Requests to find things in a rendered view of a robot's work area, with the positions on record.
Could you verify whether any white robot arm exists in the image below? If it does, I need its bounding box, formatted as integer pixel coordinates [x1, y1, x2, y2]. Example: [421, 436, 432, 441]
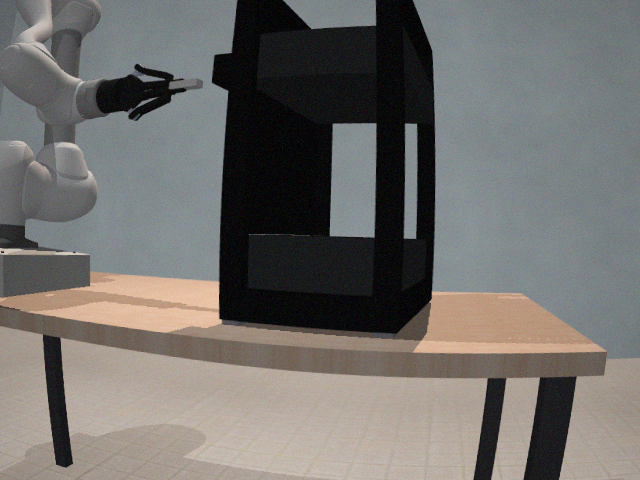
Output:
[0, 0, 110, 248]

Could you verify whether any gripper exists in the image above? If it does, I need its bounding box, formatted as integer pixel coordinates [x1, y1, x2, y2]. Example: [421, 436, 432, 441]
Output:
[96, 64, 203, 121]

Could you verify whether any black open-frame rack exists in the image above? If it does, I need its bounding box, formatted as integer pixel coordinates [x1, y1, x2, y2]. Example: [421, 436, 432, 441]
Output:
[212, 0, 435, 339]

